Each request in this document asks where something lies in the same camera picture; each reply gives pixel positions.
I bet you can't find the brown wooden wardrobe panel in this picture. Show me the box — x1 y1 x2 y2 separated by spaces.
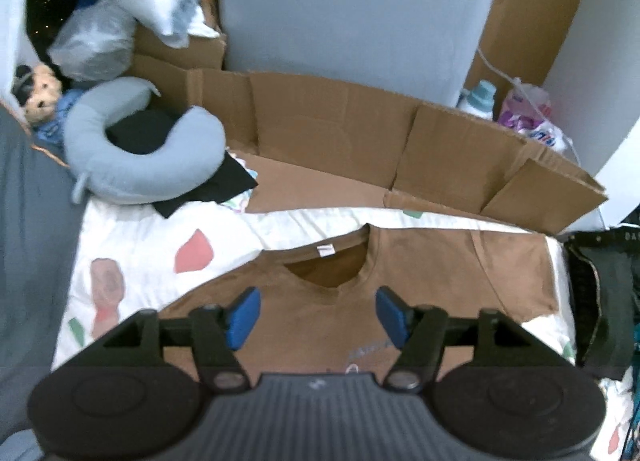
472 0 598 92

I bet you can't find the blue-grey neck pillow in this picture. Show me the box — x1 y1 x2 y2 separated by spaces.
62 78 227 205

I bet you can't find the black garment with patterned lining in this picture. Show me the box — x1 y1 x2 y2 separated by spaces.
565 226 640 382

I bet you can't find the cream bear print blanket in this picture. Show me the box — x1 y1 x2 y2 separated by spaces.
52 188 636 461

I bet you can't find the detergent bottle with teal cap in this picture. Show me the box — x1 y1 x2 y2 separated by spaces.
457 80 498 120

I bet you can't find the purple white refill pouch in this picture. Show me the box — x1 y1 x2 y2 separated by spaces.
497 83 573 154

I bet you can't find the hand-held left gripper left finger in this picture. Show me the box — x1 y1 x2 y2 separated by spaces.
100 287 262 394

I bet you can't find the brown printed t-shirt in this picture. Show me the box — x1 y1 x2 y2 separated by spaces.
160 223 561 377

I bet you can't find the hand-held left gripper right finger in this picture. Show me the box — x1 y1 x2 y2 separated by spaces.
375 286 538 394

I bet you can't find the clear plastic bag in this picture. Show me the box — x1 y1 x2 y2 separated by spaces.
47 0 136 82

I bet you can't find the grey cabinet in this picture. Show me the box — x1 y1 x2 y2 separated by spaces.
215 0 508 106

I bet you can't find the black cloth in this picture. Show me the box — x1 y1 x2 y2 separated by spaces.
105 108 258 218

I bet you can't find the brown cardboard sheet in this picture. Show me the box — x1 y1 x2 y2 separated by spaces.
130 0 608 237

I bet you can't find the white cable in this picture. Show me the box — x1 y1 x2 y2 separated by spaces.
475 46 583 166

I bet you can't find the teddy bear plush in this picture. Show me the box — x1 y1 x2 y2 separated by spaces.
14 63 83 146

